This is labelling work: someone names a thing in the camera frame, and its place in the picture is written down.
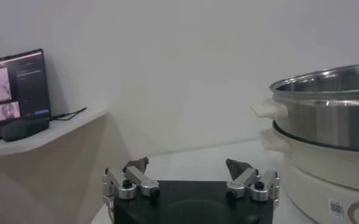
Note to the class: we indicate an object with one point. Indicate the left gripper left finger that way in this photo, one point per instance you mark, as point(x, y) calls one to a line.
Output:
point(142, 181)

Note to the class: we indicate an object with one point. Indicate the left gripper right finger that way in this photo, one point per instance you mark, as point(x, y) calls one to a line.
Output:
point(243, 179)

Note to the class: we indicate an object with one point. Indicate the stainless steel steamer basket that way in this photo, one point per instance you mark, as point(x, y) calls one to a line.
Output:
point(319, 128)

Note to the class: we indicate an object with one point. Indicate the cream electric pot base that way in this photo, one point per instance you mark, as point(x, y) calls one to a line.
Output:
point(313, 170)

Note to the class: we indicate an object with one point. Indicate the white side table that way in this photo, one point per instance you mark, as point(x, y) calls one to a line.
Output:
point(45, 170)

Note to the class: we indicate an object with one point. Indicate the black open laptop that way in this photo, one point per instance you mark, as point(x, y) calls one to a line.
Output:
point(30, 85)

